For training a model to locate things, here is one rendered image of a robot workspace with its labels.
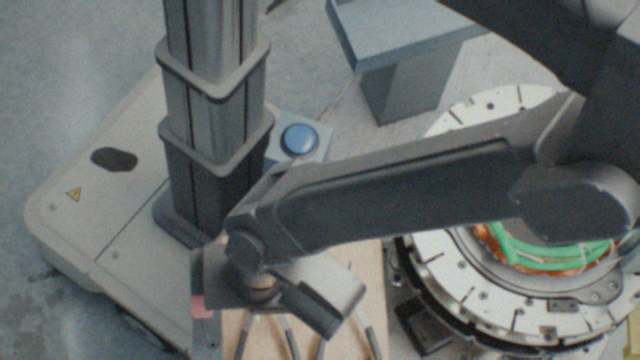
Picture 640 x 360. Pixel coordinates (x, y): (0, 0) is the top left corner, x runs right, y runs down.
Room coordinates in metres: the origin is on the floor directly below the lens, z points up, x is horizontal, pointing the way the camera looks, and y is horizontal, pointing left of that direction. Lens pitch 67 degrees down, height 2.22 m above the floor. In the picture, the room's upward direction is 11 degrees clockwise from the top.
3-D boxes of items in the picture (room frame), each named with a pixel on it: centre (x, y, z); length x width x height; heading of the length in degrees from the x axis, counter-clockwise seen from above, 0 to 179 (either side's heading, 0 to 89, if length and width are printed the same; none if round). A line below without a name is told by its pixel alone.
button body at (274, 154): (0.55, 0.03, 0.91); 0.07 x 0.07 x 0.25; 80
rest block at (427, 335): (0.40, -0.19, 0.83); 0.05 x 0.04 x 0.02; 38
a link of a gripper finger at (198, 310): (0.29, 0.07, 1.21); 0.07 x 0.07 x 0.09; 13
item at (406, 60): (0.77, -0.10, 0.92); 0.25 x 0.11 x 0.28; 121
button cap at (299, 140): (0.55, 0.03, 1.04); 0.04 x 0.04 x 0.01
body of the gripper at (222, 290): (0.29, 0.04, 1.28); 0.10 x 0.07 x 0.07; 103
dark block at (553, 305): (0.37, -0.30, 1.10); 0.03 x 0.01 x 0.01; 100
